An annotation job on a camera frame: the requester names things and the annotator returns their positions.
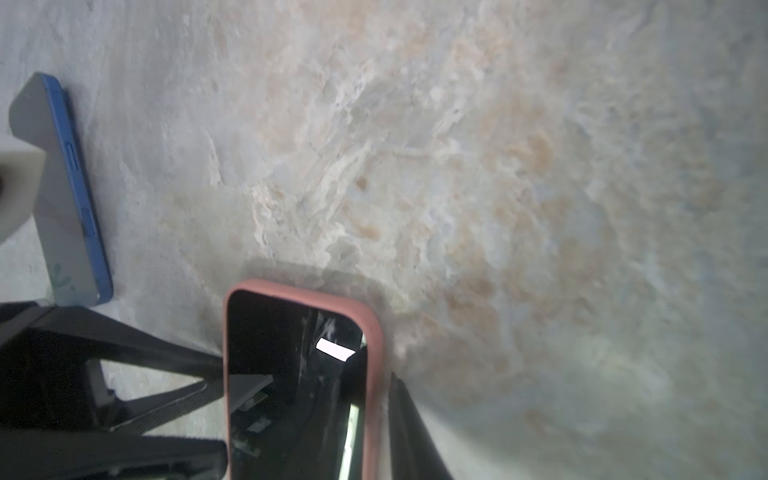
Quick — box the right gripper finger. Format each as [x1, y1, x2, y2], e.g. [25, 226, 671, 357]
[388, 373, 452, 480]

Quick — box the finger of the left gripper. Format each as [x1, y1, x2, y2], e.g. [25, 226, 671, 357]
[1, 302, 224, 432]
[1, 429, 228, 479]

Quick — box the pink phone case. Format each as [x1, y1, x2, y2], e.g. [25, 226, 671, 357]
[223, 278, 386, 480]

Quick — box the blue-edged black phone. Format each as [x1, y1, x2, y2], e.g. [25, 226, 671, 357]
[8, 72, 113, 307]

